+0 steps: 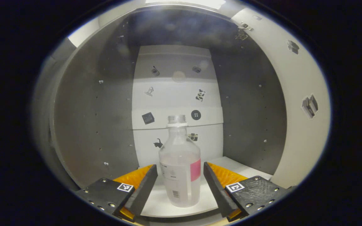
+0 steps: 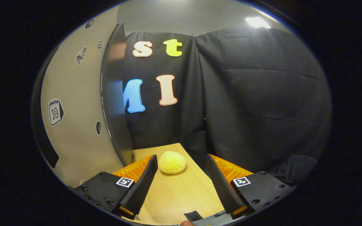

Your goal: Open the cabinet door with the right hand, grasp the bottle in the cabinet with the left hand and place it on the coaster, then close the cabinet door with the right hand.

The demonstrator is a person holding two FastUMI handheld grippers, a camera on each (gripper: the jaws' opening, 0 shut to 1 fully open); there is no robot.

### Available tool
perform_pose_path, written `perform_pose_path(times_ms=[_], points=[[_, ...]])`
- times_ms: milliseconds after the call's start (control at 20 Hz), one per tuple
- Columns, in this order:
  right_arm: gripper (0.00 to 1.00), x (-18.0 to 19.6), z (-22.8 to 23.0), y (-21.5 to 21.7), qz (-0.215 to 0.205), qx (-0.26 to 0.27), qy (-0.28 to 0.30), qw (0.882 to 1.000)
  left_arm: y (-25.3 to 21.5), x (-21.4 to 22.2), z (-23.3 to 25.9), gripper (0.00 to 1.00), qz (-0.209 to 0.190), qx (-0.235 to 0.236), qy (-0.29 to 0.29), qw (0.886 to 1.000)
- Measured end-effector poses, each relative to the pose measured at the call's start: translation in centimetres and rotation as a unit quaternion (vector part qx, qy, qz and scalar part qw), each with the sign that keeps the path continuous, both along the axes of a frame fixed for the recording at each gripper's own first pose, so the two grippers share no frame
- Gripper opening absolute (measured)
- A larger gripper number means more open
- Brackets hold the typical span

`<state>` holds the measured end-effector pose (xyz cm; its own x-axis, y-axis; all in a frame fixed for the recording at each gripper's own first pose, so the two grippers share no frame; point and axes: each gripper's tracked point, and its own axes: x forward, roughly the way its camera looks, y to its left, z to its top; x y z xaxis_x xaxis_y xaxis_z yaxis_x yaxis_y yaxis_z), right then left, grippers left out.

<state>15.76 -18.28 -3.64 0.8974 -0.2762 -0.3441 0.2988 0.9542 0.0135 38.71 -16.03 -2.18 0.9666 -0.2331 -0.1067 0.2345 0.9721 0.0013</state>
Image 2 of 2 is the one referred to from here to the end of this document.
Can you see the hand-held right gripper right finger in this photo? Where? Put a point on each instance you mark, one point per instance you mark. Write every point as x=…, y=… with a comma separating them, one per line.
x=222, y=188

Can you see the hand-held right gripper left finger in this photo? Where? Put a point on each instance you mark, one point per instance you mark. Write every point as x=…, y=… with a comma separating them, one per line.
x=141, y=188

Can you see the grey cabinet door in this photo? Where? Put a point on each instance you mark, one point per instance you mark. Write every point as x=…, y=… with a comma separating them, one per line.
x=77, y=141

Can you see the yellow plush toy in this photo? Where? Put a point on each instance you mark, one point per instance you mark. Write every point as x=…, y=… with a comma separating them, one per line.
x=172, y=162

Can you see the black backdrop cloth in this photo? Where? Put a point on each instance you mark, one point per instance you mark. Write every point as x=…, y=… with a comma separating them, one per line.
x=256, y=103

